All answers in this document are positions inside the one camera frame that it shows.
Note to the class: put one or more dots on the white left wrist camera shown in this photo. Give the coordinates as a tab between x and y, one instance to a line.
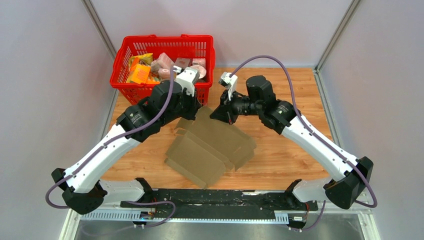
187	79

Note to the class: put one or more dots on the orange snack box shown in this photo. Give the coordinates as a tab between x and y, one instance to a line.
139	74

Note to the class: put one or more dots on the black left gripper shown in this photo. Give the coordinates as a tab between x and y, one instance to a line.
194	104

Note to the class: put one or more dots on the yellow snack bag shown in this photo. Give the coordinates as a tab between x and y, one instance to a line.
144	59

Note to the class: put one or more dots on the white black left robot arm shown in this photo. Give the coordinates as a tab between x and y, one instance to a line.
83	189

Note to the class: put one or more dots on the aluminium frame rail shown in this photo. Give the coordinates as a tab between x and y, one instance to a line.
133	213

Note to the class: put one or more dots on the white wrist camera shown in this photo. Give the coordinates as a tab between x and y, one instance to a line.
229	81
187	79

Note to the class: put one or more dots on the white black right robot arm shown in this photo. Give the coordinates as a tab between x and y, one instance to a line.
348	174

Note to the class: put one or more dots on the pink white carton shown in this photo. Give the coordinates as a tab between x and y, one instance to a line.
165	61

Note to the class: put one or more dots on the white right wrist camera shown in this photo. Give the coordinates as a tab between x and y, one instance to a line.
229	81

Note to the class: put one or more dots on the brown cardboard paper box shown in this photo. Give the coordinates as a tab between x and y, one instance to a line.
204	149

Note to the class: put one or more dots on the red plastic shopping basket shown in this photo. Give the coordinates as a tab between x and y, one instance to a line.
185	50

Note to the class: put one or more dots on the round tape roll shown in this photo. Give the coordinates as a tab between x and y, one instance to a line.
202	72

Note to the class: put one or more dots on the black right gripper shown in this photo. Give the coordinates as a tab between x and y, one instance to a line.
223	112

